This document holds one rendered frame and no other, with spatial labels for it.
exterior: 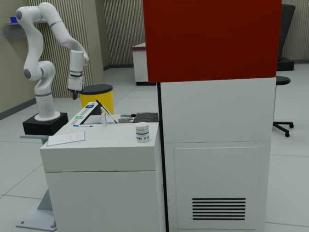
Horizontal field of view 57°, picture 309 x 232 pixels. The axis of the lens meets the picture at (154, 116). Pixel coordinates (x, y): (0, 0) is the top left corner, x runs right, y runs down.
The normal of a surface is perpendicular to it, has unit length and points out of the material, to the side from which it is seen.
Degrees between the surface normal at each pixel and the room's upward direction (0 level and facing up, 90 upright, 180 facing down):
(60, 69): 90
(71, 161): 90
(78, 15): 90
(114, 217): 90
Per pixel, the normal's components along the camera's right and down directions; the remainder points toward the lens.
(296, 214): -0.07, -0.94
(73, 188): -0.08, 0.33
